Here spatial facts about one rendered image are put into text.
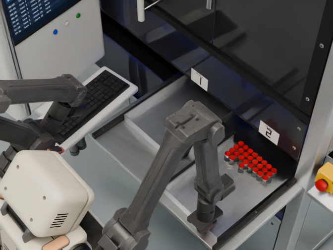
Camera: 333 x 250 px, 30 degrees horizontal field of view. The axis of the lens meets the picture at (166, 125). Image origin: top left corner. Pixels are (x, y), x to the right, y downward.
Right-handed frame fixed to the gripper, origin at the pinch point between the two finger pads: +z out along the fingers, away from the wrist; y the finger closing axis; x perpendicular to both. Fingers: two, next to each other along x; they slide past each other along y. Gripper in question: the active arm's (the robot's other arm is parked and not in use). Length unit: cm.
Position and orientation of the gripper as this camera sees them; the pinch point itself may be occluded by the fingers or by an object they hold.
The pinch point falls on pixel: (203, 229)
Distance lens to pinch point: 205.5
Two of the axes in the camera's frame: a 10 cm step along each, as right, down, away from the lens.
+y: 7.4, -5.1, 4.4
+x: -6.7, -5.7, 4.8
